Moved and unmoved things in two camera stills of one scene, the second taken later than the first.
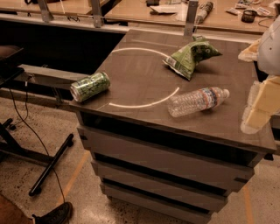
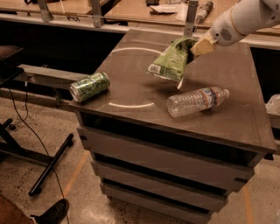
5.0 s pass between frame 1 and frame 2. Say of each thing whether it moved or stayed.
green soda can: stayed
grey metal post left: stayed
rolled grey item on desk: stayed
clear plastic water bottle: stayed
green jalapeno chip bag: moved
